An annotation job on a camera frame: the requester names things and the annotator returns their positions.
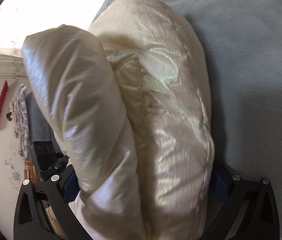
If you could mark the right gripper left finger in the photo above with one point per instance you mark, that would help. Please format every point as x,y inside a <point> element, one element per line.
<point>43,212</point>

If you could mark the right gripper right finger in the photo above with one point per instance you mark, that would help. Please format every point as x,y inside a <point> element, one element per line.
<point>249,209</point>

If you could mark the white puffer jacket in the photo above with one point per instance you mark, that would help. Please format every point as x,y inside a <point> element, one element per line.
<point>129,101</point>

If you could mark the floral folded blanket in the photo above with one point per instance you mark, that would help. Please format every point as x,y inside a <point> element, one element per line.
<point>21,120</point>

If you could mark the blue-grey bed blanket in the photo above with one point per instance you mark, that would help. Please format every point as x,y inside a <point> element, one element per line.
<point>242,41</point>

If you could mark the red wall hanging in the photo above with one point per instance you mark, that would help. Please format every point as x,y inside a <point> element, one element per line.
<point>3,95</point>

